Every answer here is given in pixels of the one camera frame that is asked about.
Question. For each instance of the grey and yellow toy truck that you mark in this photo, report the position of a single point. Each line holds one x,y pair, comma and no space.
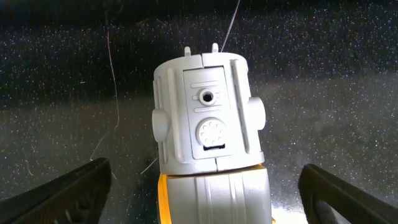
205,124

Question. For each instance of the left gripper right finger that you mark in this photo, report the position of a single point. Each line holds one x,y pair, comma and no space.
342,205

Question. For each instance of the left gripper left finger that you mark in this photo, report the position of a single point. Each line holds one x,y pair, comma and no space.
56,202

